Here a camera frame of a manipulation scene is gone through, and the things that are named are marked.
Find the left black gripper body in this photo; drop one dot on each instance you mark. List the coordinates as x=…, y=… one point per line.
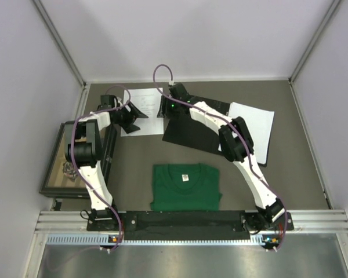
x=124, y=117

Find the right aluminium corner post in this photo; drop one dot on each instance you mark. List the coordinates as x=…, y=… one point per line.
x=324, y=23

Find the black glass-lid display box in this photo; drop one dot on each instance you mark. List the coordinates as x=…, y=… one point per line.
x=61, y=180

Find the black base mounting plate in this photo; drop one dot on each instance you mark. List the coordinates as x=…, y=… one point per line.
x=198, y=225

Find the grey slotted cable duct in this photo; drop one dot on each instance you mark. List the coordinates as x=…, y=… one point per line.
x=108, y=240

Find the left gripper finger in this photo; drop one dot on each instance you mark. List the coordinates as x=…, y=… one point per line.
x=130, y=128
x=137, y=113

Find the white folder black inside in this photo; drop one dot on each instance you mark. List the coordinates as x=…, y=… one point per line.
x=189, y=133

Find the left aluminium corner post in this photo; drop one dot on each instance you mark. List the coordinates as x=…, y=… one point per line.
x=44, y=15

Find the white printed paper stack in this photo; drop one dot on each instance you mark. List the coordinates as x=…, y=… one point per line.
x=259, y=123

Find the aluminium corner post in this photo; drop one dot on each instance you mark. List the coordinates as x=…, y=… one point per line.
x=44, y=15
x=324, y=23

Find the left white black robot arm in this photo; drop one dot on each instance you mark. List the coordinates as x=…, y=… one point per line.
x=83, y=149

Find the aluminium front rail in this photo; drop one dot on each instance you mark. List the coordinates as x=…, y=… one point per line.
x=304, y=221

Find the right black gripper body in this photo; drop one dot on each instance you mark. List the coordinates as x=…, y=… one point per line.
x=173, y=110

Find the green folded t-shirt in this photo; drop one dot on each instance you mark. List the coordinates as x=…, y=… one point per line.
x=185, y=187

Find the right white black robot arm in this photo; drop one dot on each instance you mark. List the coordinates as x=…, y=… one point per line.
x=237, y=147

